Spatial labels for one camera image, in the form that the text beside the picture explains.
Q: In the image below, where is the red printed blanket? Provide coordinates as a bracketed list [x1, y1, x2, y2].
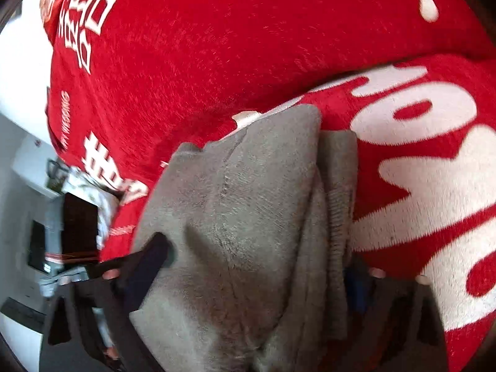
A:
[39, 0, 496, 372]

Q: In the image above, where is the grey knit garment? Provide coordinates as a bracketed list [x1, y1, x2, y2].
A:
[129, 104, 359, 372]

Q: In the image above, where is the white floral cloth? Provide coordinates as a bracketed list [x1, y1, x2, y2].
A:
[64, 170, 119, 250]

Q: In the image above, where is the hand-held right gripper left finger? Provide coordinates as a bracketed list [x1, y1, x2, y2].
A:
[40, 232, 172, 372]

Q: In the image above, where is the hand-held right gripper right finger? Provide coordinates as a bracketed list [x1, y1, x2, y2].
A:
[317, 255, 449, 372]

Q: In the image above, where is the dark rectangular object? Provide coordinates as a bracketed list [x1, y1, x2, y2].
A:
[42, 193, 99, 277]

